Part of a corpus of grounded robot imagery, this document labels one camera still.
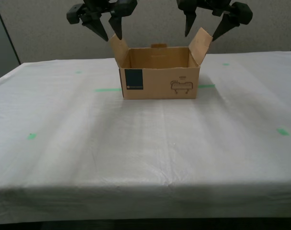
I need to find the brown cardboard box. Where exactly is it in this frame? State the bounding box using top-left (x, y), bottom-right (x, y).
top-left (108, 27), bottom-right (213, 100)

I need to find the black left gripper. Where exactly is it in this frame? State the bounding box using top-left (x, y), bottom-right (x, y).
top-left (66, 0), bottom-right (138, 42)

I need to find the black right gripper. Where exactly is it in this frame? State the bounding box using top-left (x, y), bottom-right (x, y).
top-left (176, 0), bottom-right (254, 42)

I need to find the white plastic table cover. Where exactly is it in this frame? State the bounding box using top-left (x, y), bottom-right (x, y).
top-left (0, 50), bottom-right (291, 220)

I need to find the grey fabric partition panel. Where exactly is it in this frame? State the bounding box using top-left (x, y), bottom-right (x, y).
top-left (0, 0), bottom-right (291, 65)

